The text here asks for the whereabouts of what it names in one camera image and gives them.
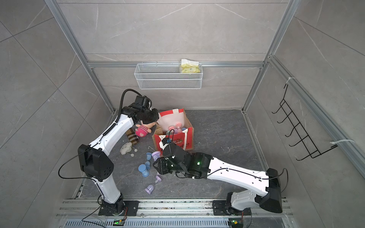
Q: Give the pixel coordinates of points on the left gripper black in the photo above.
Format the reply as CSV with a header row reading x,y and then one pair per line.
x,y
156,116

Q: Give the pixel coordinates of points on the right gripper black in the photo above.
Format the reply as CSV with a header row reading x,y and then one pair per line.
x,y
163,168

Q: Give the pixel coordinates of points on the red canvas jute bag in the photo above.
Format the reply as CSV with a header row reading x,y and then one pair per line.
x,y
184,138

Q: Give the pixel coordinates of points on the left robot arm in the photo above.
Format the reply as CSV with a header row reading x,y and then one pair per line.
x,y
94,158

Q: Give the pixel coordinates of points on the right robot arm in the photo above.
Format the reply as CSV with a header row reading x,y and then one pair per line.
x,y
262,188

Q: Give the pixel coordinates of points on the small purple hourglass left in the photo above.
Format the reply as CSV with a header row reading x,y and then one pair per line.
x,y
158,179

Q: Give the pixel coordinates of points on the blue hourglass left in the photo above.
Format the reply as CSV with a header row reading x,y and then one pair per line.
x,y
148,158

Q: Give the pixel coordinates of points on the large blue hourglass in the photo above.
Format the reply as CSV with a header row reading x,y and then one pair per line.
x,y
144,169

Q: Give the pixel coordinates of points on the pink hourglass middle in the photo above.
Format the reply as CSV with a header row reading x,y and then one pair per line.
x,y
178,125

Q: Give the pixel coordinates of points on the pink striped plush doll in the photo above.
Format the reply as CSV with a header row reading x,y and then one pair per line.
x,y
142,130

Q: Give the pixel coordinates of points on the plaid brown pouch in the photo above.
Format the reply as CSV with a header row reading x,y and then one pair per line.
x,y
132,137

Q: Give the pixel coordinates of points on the white fluffy plush toy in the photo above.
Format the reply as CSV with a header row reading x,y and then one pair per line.
x,y
128,148

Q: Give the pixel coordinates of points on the yellow packet in basket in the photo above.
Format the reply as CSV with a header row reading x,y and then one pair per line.
x,y
189,66

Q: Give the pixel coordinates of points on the white wire mesh basket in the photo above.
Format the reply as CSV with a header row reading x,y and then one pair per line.
x,y
167,76

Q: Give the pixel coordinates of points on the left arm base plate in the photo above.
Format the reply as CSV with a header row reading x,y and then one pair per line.
x,y
120,208

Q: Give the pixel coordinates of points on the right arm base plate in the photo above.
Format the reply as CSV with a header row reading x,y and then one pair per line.
x,y
221,207

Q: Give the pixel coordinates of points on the black wire hook rack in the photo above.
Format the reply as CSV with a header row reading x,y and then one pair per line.
x,y
297,127

